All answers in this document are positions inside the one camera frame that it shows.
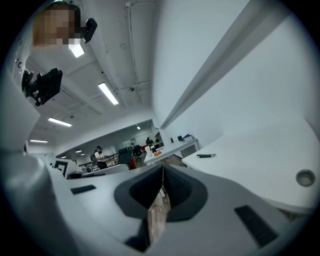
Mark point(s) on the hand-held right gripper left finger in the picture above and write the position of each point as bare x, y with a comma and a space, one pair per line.
100, 200

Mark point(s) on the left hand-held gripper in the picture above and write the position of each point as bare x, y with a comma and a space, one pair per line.
62, 168

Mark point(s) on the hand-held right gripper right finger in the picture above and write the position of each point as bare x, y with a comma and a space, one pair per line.
225, 200

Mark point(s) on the black utility knife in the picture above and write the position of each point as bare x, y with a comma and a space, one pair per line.
206, 155

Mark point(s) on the long ceiling light panel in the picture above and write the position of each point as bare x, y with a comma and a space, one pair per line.
38, 141
108, 93
76, 50
60, 122

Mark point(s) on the black office chair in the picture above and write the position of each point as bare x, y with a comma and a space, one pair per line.
124, 157
137, 151

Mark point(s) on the person's white shirt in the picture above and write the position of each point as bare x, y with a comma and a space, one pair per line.
17, 112

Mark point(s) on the white storage box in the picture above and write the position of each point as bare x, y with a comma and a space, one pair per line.
188, 137

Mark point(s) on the orange object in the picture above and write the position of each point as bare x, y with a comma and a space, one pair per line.
157, 153

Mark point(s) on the white background desk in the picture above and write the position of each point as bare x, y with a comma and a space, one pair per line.
172, 147

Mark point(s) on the small black desk device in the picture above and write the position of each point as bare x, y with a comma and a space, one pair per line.
180, 138

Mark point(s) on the grey round desk grommet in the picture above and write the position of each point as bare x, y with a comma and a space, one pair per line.
305, 178

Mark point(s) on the white ceiling pipe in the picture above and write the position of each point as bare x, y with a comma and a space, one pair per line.
132, 50

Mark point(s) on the person's head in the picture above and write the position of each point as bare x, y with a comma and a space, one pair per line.
53, 25

